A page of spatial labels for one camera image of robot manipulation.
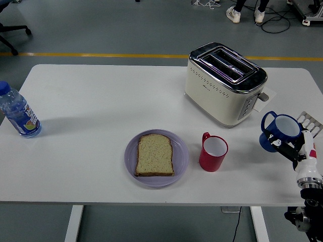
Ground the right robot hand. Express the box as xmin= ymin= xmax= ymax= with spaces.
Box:
xmin=267 ymin=123 xmax=318 ymax=180

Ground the blue enamel cup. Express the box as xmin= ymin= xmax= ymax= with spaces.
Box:
xmin=259 ymin=110 xmax=303 ymax=153

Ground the red enamel cup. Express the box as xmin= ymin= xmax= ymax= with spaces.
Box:
xmin=198 ymin=132 xmax=229 ymax=172

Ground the bread slice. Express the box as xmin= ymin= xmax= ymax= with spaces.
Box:
xmin=134 ymin=134 xmax=175 ymax=177

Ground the metal toast rack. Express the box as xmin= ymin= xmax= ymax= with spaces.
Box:
xmin=296 ymin=110 xmax=323 ymax=139

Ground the white table leg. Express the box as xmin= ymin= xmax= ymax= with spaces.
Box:
xmin=64 ymin=205 xmax=84 ymax=242
xmin=250 ymin=206 xmax=270 ymax=242

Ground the grey box under table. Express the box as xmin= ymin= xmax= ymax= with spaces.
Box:
xmin=221 ymin=206 xmax=242 ymax=214

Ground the cream toaster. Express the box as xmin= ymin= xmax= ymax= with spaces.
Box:
xmin=184 ymin=42 xmax=270 ymax=129

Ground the purple plate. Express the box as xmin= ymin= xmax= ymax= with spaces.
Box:
xmin=124 ymin=129 xmax=189 ymax=187

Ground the person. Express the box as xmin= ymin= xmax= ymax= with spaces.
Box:
xmin=226 ymin=0 xmax=265 ymax=24

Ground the plastic bottle with blue cap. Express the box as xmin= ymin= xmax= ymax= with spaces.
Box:
xmin=0 ymin=80 xmax=42 ymax=139

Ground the black office chair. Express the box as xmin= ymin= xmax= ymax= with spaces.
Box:
xmin=0 ymin=0 xmax=33 ymax=56

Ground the black cable under table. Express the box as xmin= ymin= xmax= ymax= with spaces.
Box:
xmin=231 ymin=206 xmax=242 ymax=242

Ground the black floor cable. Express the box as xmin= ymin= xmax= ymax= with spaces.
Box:
xmin=242 ymin=0 xmax=303 ymax=34

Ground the white equipment frame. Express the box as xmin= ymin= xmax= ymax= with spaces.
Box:
xmin=287 ymin=0 xmax=323 ymax=26

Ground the white cable bundle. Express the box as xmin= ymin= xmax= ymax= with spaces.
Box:
xmin=191 ymin=0 xmax=221 ymax=11

